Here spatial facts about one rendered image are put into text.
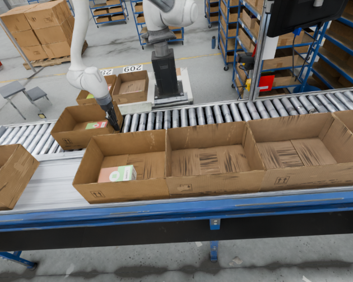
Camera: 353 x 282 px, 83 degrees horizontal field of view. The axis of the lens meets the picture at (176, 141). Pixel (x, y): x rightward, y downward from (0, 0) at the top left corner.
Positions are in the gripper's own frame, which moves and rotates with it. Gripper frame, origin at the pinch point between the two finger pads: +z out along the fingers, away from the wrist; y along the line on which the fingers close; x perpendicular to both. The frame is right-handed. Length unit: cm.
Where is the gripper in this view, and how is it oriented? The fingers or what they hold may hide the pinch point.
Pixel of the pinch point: (116, 126)
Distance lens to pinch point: 142.2
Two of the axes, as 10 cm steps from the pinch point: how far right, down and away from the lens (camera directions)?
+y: -0.1, -7.2, 7.0
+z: 1.2, 6.9, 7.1
